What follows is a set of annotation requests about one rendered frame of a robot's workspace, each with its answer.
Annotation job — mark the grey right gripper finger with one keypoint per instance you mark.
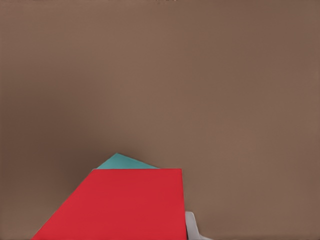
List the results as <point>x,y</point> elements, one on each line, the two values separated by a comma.
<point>192,225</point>

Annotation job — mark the red wooden cube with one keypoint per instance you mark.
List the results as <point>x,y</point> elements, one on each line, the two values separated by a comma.
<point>120,207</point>

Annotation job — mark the blue wooden cube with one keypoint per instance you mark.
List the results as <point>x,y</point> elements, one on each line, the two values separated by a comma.
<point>122,162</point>

